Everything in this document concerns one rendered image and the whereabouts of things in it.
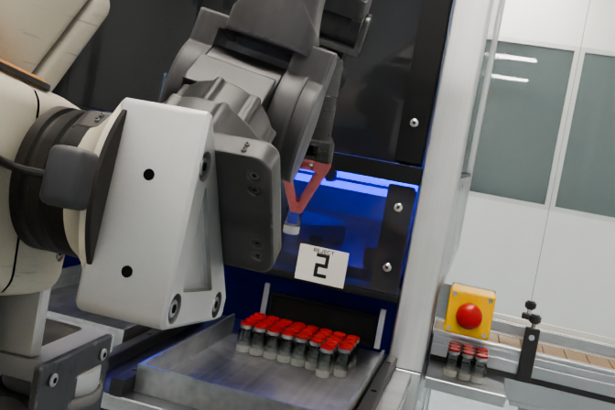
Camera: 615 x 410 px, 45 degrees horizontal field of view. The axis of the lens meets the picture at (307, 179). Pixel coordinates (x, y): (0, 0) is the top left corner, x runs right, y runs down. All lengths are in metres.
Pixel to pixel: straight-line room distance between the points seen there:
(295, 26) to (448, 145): 0.72
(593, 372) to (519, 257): 4.50
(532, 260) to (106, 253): 5.53
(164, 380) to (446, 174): 0.55
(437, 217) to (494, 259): 4.64
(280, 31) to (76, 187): 0.21
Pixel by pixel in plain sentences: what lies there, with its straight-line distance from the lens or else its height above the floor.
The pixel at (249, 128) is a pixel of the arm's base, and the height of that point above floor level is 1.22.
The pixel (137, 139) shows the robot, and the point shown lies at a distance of 0.39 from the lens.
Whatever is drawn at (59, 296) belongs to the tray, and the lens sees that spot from 1.37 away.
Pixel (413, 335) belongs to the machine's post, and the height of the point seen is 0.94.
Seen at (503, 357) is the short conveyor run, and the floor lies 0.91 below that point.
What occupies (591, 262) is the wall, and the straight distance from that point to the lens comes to 5.89.
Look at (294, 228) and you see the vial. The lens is 0.97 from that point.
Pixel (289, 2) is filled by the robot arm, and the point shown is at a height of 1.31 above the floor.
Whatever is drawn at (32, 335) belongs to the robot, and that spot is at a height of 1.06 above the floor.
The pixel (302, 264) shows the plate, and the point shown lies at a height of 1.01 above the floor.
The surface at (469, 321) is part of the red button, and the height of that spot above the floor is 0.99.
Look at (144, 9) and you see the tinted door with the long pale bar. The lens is 1.39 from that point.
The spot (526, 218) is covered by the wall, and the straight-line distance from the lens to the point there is 5.82.
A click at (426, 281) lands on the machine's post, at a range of 1.22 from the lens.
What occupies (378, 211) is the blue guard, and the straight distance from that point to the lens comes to 1.22.
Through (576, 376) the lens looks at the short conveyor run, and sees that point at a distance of 1.37.
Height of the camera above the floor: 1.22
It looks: 3 degrees down
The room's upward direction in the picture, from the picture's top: 10 degrees clockwise
